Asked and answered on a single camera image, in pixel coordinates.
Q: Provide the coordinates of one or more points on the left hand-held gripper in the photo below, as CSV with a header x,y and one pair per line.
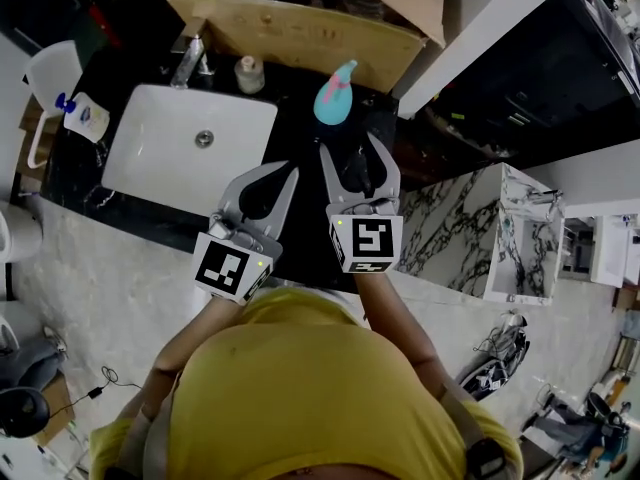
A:
x,y
235,260

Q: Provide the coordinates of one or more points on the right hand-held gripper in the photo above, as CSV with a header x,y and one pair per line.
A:
x,y
372,240

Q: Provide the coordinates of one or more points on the teal and pink spray bottle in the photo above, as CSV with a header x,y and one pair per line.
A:
x,y
332,103

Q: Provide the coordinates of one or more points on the person's right forearm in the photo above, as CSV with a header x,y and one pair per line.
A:
x,y
390,318

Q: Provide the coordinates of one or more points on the person's left forearm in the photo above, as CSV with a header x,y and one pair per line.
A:
x,y
180,348

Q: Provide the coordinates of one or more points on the white soap bottle blue pump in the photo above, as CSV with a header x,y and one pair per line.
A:
x,y
87,118

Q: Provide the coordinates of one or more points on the white rectangular sink basin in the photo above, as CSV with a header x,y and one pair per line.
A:
x,y
165,133

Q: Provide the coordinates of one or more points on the marble patterned cabinet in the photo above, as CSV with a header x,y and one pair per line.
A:
x,y
465,228

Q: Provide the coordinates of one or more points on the small beige jar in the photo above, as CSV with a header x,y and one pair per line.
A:
x,y
249,75

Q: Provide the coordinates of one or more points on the chrome faucet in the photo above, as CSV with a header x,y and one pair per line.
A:
x,y
187,63

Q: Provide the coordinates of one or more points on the large cardboard box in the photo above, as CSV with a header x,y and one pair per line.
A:
x,y
300,33

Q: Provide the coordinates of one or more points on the person's yellow shirt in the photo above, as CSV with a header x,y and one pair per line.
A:
x,y
310,393

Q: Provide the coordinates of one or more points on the black and white scooter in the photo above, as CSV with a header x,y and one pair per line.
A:
x,y
495,363

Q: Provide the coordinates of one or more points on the white plastic chair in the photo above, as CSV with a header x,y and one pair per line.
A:
x,y
50,73

